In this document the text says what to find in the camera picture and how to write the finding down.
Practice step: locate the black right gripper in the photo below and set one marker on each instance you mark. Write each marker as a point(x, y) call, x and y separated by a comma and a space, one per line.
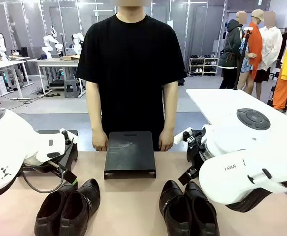
point(197, 147)

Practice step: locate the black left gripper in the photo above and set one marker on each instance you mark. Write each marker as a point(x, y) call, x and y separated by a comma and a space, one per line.
point(57, 168)

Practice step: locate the black smooth leather shoe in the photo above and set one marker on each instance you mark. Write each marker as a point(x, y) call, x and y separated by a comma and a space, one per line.
point(204, 216)

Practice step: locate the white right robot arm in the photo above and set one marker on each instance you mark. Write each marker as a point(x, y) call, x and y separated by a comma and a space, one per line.
point(232, 182)

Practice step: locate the person's right forearm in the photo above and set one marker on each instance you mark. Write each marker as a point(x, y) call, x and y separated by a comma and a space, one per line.
point(94, 108)

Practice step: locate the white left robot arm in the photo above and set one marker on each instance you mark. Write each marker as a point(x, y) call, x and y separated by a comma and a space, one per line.
point(10, 147)

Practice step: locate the person's left forearm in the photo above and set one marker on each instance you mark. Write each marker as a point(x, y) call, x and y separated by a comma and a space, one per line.
point(169, 108)

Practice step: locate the black shoe stand with label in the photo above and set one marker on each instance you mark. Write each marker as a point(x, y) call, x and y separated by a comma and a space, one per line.
point(129, 155)

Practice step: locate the person torso black t-shirt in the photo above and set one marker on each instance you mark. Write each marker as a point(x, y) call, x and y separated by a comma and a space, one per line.
point(131, 73)

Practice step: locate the person's left hand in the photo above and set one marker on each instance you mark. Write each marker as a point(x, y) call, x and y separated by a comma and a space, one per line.
point(166, 141)

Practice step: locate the person's right hand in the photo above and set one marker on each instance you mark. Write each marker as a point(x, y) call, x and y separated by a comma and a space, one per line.
point(100, 141)

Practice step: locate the black textured shoe with buckle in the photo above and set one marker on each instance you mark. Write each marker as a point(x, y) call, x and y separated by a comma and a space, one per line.
point(84, 206)

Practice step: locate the white side table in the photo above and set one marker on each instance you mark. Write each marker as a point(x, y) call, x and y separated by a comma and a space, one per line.
point(219, 103)

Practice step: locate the grey plastic stool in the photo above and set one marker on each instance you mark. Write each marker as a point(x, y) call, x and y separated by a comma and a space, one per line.
point(72, 88)

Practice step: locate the black bag on floor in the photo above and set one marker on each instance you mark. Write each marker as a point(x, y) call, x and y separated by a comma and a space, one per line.
point(181, 82)

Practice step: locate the white shoe rack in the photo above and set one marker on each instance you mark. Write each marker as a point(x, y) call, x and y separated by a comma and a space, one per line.
point(203, 66)

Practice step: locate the white lab desk with box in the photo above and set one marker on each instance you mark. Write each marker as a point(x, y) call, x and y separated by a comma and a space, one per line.
point(57, 62)

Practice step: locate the brown cardboard box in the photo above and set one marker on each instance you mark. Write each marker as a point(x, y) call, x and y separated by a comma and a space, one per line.
point(72, 58)

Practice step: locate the mannequin in dark green jacket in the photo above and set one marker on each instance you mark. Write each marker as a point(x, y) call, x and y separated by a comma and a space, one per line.
point(232, 49)

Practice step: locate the mannequin in orange garment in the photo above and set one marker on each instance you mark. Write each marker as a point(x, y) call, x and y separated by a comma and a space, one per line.
point(252, 49)

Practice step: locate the mannequin in white shirt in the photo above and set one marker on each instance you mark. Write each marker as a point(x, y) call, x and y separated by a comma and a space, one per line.
point(271, 49)

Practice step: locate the dark hanging clothes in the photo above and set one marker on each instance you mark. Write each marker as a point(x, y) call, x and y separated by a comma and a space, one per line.
point(283, 46)

